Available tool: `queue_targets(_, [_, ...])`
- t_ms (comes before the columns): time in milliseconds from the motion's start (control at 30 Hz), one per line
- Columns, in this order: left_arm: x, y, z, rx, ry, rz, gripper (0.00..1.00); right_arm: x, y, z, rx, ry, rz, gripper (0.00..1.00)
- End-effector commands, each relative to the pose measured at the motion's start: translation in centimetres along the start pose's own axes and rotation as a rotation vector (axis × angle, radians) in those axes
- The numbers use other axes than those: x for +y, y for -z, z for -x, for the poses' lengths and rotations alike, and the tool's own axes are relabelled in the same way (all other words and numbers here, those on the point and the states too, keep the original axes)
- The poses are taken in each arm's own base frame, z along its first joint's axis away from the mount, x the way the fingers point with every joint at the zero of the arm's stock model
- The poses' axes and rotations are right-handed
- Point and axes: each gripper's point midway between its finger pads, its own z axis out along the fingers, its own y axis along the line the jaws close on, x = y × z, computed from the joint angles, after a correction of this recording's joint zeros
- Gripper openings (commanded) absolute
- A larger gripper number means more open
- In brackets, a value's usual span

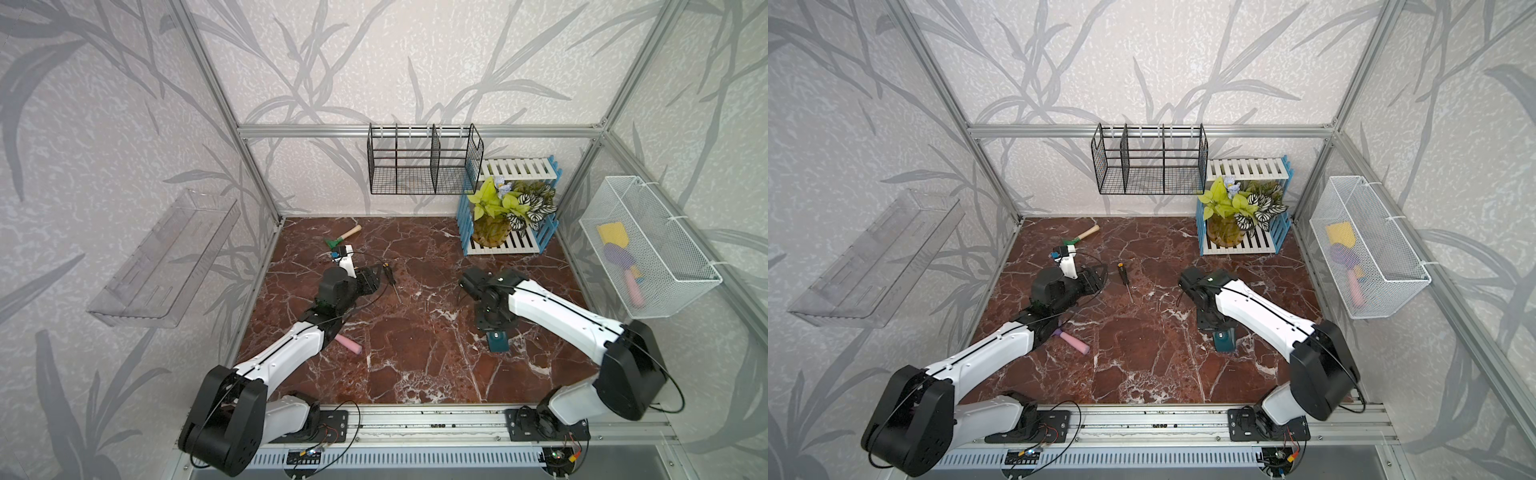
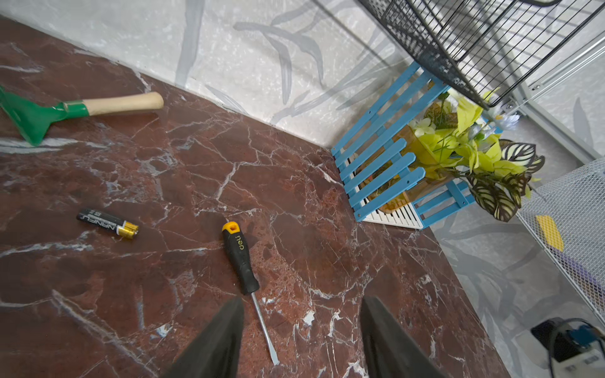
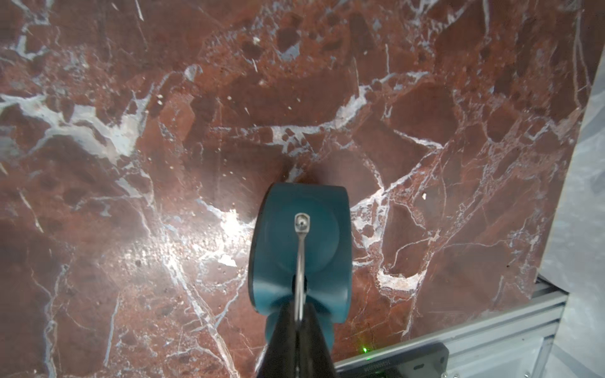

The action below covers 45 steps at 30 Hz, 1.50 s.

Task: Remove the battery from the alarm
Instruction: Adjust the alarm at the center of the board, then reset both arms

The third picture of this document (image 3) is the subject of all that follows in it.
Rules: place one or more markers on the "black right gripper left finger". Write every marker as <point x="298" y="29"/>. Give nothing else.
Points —
<point x="280" y="357"/>

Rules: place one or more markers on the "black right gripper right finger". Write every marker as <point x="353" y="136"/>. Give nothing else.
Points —
<point x="314" y="356"/>

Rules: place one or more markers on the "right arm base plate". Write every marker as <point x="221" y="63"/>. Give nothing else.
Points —
<point x="426" y="361"/>

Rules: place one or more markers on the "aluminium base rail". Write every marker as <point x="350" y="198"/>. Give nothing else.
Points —
<point x="515" y="343"/>

